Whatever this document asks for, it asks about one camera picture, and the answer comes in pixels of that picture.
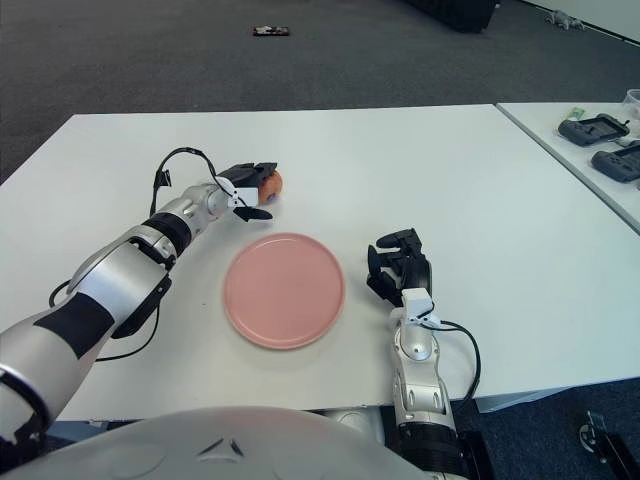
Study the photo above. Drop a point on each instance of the grey robot torso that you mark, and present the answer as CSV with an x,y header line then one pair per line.
x,y
200,445

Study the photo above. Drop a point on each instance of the clear plastic cup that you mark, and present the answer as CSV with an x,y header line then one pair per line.
x,y
634,100

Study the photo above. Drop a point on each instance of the small dark flat floor object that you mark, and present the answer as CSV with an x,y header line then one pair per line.
x,y
271,30

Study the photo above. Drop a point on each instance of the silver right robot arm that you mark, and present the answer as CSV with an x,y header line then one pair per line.
x,y
420,380

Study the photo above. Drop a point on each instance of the red yellow apple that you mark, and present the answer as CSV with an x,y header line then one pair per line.
x,y
272,187

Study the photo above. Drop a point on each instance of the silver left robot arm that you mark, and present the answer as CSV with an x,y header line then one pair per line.
x,y
115,280

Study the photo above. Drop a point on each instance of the grey handheld controller with screen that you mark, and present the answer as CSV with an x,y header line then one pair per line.
x,y
582,131

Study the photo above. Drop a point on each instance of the black box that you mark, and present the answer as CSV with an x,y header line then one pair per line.
x,y
452,14

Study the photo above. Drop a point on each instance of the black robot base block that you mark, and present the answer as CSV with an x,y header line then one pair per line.
x,y
480,456

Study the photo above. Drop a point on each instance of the small grey quadruped toy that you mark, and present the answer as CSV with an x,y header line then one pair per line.
x,y
562,19

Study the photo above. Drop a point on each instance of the pink round plate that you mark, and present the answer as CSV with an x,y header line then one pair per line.
x,y
285,290

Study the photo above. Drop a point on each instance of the black stand with caster wheel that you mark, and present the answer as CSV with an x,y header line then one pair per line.
x,y
595,435

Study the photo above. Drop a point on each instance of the white table frame rail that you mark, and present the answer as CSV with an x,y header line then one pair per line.
x,y
550,397

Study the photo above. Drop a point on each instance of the small green white packet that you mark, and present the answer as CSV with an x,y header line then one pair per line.
x,y
576,113

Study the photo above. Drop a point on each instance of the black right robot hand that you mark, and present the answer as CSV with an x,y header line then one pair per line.
x,y
412,267

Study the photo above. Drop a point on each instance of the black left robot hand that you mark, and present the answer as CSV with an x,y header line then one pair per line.
x,y
245,174

